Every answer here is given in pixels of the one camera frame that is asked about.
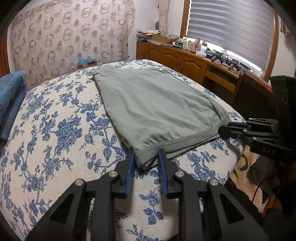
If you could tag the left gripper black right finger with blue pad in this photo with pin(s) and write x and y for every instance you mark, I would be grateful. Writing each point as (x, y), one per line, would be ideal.
(207, 210)

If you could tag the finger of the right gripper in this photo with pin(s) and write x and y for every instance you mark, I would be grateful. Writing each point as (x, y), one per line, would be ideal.
(239, 125)
(226, 132)

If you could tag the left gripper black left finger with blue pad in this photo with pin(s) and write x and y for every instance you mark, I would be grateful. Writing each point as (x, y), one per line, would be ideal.
(68, 217)

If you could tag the grey-green pants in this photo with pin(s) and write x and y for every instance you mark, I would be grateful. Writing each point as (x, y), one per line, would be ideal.
(153, 109)

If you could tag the wooden sideboard cabinet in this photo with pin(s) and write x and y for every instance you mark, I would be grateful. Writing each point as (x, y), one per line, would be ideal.
(230, 86)

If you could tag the black handheld device on cabinet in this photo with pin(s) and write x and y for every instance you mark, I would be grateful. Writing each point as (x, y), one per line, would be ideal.
(217, 56)

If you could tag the blue floral white bedspread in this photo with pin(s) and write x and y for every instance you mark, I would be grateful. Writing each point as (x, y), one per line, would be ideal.
(62, 133)

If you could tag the grey zebra window blind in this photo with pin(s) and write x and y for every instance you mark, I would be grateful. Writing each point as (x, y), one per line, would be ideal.
(242, 27)

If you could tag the cardboard box on cabinet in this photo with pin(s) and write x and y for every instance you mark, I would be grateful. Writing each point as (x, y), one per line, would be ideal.
(163, 39)

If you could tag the stack of magazines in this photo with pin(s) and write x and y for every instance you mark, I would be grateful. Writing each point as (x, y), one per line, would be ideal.
(145, 35)

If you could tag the beige lace curtain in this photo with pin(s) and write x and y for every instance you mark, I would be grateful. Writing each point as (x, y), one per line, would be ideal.
(164, 7)

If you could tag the folded blue jeans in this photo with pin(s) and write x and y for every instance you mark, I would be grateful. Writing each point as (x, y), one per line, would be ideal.
(13, 91)

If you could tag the patterned pink circle curtain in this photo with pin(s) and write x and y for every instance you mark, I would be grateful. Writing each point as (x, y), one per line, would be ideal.
(48, 40)

